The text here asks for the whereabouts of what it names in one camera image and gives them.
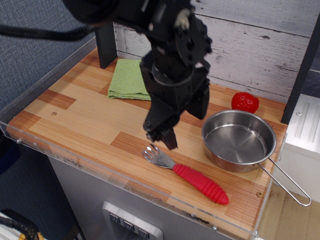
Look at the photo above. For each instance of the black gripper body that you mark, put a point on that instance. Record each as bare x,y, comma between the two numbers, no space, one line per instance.
168,95

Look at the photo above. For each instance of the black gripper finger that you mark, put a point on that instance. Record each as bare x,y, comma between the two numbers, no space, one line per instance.
165,135
197,102

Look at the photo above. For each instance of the red handled metal fork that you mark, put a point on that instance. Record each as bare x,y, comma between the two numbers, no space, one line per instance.
202,183

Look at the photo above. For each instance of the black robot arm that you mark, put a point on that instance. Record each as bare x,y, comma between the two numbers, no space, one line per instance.
175,72

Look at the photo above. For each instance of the green folded cloth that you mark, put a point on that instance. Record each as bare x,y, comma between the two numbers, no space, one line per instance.
127,81

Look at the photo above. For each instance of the red toy strawberry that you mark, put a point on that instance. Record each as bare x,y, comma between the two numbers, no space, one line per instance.
245,102

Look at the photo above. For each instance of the small steel saucepan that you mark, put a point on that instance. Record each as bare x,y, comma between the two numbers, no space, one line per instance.
238,141

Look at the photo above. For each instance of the silver button control panel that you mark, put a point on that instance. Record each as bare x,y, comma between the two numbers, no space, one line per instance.
127,226

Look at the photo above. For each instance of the white grooved side cabinet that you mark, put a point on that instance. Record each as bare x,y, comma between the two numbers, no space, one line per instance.
300,152

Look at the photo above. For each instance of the clear acrylic table guard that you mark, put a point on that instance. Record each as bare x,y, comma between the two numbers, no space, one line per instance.
94,145

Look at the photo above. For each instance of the yellow object at corner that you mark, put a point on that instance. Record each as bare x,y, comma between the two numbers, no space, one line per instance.
31,236

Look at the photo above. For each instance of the dark grey left post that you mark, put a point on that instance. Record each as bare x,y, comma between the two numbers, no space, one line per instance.
106,44

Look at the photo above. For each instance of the dark grey post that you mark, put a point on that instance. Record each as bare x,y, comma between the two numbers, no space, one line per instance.
305,66
106,44

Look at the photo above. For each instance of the dark grey right post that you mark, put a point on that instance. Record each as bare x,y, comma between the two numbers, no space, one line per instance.
305,66

